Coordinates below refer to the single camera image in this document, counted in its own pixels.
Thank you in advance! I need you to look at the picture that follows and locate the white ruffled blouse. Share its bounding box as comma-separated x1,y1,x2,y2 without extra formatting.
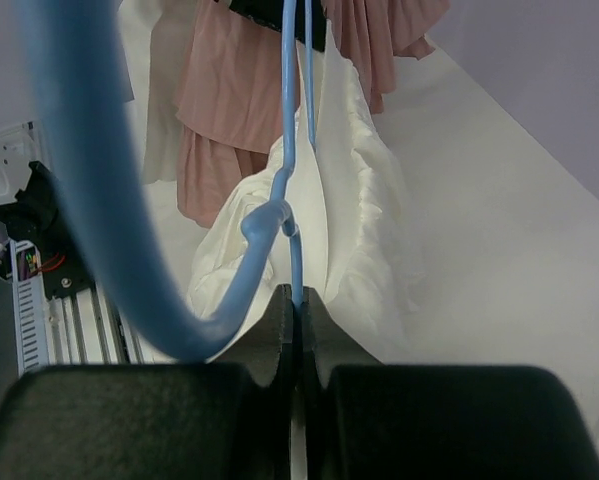
185,22,423,363

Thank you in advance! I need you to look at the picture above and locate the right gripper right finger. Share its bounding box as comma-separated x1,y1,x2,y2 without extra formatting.
301,288,599,479

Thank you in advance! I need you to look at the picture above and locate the blue hanger of blouse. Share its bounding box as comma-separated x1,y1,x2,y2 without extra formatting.
15,1,303,362

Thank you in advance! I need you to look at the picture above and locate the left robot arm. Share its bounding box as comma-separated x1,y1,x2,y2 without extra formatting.
0,1,326,243

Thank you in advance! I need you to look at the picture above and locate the white slotted cable duct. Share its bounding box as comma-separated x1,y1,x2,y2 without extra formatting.
9,240,49,376

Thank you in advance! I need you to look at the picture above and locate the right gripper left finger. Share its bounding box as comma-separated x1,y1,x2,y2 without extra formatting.
0,285,293,479

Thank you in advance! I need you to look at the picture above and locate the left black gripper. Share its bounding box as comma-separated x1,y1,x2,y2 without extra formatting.
226,0,327,51

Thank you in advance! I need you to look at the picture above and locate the white shirt on hanger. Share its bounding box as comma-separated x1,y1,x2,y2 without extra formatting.
143,1,197,183

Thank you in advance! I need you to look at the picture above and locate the pink dress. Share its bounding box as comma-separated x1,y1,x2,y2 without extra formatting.
175,0,450,228

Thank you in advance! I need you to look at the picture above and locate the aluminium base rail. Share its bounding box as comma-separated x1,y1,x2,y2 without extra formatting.
41,249,145,371

